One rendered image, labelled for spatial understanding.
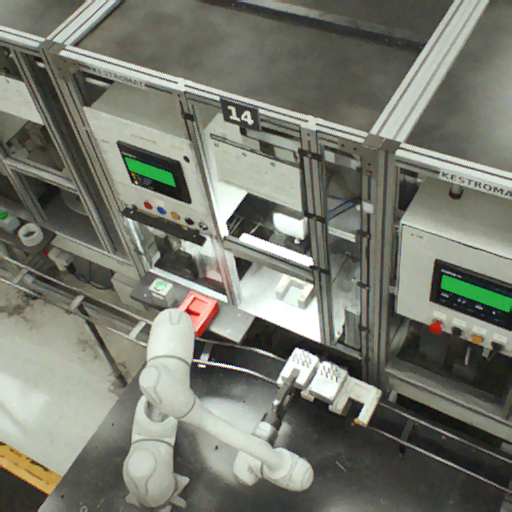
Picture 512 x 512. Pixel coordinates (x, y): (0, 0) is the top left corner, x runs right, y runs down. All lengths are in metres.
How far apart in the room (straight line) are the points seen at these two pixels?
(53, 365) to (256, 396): 1.49
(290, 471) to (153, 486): 0.50
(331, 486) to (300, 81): 1.49
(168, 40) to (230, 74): 0.27
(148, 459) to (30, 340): 1.77
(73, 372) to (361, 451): 1.80
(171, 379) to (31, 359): 2.12
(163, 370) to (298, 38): 1.06
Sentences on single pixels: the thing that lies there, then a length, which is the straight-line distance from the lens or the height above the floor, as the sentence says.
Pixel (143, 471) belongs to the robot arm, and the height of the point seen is 0.95.
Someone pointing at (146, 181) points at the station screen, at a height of 1.59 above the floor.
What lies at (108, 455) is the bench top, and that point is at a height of 0.68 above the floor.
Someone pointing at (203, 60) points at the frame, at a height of 2.01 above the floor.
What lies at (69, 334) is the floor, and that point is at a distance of 4.16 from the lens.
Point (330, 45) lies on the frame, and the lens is 2.18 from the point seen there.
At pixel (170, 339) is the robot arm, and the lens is 2.17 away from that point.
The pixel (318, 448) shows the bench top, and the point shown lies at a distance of 2.83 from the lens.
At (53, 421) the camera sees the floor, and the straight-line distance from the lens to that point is 3.93.
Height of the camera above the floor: 3.30
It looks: 52 degrees down
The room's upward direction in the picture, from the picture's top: 10 degrees counter-clockwise
